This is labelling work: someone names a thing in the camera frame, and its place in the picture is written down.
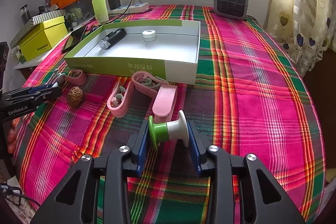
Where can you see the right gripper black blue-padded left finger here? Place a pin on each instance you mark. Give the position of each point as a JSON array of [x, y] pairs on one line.
[[75, 198]]

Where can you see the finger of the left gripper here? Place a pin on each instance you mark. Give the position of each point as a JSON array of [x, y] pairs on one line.
[[40, 98], [26, 92]]

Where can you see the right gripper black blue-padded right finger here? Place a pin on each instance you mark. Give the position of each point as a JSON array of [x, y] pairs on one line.
[[261, 198]]

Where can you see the small white plug item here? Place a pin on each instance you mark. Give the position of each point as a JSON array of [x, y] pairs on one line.
[[57, 78]]

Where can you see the brown walnut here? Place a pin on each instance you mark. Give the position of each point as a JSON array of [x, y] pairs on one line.
[[75, 97]]

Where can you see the green white spool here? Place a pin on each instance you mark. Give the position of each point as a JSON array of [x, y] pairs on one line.
[[166, 131]]

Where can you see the pink clip with grey spring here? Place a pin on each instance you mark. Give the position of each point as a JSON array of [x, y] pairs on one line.
[[147, 84]]

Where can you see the person's left hand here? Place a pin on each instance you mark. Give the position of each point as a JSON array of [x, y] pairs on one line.
[[12, 136]]

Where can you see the striped green white box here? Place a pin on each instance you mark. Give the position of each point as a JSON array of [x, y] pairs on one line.
[[33, 22]]

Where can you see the yellow box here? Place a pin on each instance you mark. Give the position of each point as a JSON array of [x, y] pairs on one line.
[[42, 38]]

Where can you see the black smartphone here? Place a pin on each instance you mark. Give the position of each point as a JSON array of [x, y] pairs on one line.
[[74, 39]]

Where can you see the dark glass jar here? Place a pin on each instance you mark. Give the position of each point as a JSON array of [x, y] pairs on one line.
[[25, 14]]

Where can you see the black bike light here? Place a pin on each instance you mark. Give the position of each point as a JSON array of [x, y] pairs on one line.
[[112, 38]]

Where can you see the plaid pink green blanket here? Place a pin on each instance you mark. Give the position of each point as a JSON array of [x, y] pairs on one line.
[[247, 98]]

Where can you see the green lotion bottle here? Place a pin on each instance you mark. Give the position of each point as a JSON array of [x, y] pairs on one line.
[[100, 11]]

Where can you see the small white round jar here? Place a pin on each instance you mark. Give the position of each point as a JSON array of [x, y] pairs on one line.
[[149, 36]]

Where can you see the white power strip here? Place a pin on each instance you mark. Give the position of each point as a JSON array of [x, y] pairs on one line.
[[132, 9]]

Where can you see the green white cardboard tray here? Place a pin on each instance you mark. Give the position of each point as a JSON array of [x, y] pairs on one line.
[[173, 56]]

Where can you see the heart patterned curtain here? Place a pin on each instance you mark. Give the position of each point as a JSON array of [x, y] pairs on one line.
[[304, 29]]

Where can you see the grey space heater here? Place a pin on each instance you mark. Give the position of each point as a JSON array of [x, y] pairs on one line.
[[231, 9]]

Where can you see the black charger with cable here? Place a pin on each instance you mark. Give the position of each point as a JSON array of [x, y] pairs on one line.
[[113, 4]]

